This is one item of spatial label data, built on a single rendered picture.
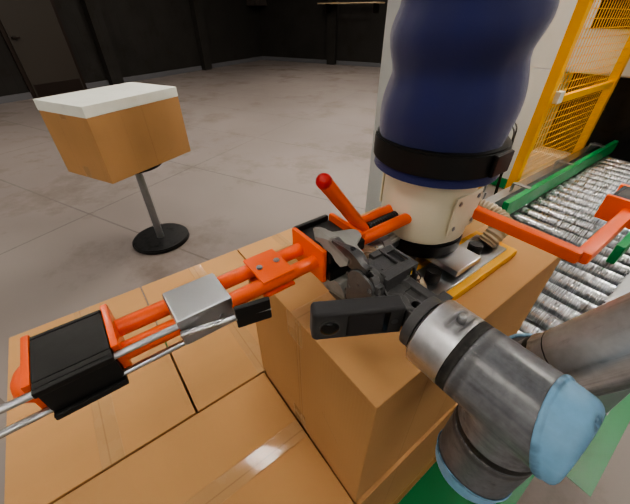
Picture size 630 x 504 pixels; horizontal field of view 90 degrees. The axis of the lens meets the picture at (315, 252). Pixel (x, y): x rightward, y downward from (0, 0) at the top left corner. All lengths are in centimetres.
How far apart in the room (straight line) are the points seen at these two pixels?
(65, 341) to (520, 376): 46
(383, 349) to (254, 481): 47
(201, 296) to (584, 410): 40
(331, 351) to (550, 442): 29
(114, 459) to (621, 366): 96
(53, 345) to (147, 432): 59
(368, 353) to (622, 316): 30
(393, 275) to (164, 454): 72
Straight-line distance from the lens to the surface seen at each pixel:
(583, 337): 47
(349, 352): 53
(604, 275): 172
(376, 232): 54
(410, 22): 54
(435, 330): 37
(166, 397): 102
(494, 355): 36
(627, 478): 185
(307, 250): 49
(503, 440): 38
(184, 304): 43
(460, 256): 68
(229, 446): 91
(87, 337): 43
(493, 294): 70
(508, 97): 55
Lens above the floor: 137
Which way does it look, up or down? 37 degrees down
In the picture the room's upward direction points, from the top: straight up
